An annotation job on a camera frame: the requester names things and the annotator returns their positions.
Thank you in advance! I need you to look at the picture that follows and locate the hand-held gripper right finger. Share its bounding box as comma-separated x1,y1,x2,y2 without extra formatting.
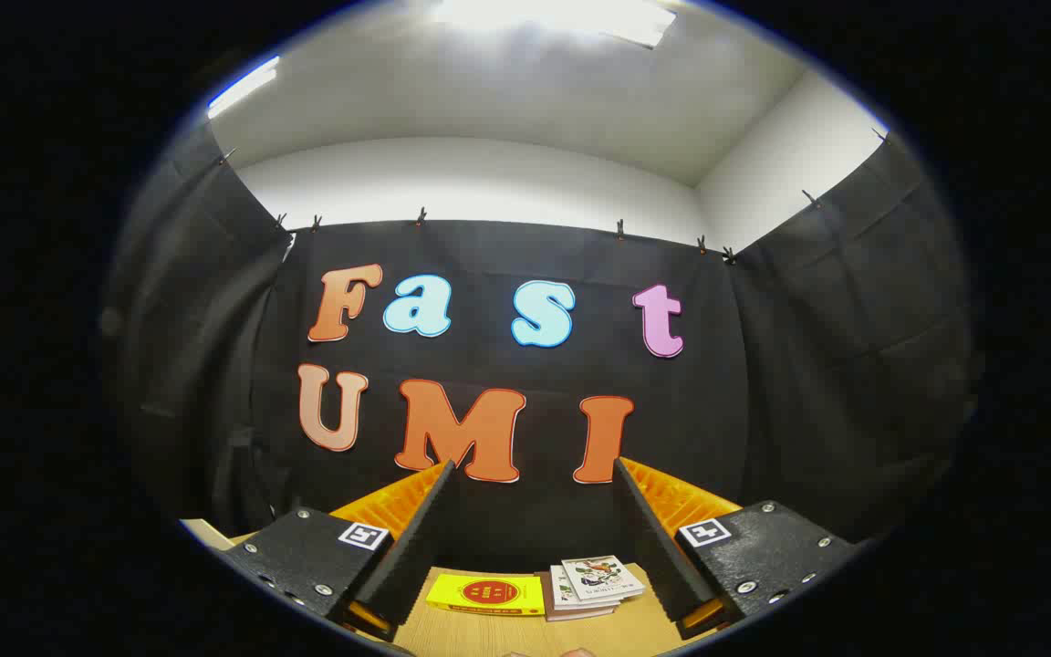
612,456,859,640

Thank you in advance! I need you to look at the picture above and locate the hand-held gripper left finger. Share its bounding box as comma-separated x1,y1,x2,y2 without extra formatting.
215,461,455,642

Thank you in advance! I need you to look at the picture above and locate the yellow book with red circle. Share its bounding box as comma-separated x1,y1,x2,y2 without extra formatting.
425,573,546,617

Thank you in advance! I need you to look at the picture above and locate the black backdrop cloth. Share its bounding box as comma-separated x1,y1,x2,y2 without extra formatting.
101,119,978,585

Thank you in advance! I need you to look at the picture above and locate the ceiling light panel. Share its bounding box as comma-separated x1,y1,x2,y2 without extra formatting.
206,55,281,120
434,0,677,48

